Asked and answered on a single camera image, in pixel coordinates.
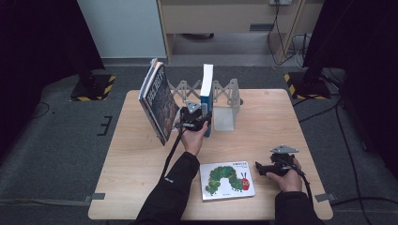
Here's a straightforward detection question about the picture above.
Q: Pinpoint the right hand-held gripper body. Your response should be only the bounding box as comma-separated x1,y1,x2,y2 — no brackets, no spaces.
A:
267,143,299,176

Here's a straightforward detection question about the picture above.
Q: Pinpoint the thick blue book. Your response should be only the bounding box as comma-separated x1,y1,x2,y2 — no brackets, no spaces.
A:
199,63,216,139

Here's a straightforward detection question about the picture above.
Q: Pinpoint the right hand-held gripper black cable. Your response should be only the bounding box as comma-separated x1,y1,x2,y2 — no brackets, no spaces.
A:
290,161,314,204

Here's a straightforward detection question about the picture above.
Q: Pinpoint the wooden desk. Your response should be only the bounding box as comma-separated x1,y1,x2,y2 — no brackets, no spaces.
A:
157,0,325,65

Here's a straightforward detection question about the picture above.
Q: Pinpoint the left hand-held gripper black cable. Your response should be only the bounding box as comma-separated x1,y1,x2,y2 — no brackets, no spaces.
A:
160,121,186,181

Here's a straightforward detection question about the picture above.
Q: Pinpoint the long black floor cable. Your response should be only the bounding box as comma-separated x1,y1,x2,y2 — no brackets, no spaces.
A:
330,102,398,225

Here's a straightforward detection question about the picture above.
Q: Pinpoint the white cable bundle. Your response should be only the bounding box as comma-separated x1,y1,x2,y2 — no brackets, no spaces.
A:
291,33,312,69

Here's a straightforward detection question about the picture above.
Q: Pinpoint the short black floor cable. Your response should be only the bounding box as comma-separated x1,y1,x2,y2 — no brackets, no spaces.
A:
298,99,343,124

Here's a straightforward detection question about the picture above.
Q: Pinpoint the person's right hand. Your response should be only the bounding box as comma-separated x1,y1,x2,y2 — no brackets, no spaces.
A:
266,157,304,193

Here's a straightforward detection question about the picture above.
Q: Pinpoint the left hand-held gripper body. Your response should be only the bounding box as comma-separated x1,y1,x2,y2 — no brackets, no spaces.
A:
179,100,207,132

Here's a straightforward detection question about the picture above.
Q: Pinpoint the portrait cover magazine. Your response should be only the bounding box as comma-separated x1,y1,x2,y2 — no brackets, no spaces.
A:
137,57,160,101

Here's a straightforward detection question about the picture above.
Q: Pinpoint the grey expandable book rack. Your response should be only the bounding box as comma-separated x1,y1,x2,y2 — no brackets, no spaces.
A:
167,78,243,132

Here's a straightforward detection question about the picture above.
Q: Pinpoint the thin looped floor cable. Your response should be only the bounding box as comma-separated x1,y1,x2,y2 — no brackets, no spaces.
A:
25,101,51,122

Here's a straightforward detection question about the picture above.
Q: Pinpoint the white caterpillar board book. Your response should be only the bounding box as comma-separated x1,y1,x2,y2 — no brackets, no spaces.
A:
199,160,257,202

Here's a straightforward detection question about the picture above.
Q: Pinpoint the dark curtain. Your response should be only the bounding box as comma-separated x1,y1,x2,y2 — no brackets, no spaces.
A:
302,0,398,172
0,0,106,158

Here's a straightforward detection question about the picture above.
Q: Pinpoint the striped black stand base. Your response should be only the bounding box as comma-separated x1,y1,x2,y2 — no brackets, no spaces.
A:
283,67,332,101
69,69,117,102

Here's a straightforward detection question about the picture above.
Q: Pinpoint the white cabinet panel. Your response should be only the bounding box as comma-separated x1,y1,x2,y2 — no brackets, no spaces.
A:
76,0,167,59

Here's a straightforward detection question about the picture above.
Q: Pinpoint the person's left hand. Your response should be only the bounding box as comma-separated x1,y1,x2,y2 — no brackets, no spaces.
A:
181,121,209,157

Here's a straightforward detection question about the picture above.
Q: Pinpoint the dark cover magazine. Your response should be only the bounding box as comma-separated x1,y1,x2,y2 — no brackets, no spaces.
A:
139,61,181,147

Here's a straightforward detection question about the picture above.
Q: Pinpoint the hand-held gripper black cable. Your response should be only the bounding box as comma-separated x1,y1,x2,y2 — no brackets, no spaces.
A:
160,121,186,181
290,161,314,204

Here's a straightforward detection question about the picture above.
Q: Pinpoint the white power strip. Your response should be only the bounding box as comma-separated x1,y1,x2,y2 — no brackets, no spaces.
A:
268,0,294,7

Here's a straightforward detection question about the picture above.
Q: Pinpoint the grey tape piece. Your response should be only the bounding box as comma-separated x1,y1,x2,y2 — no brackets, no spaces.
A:
314,192,338,203
84,192,106,203

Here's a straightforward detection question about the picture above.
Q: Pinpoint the black hanging cable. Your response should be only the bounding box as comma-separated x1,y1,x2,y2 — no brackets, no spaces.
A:
267,4,301,66

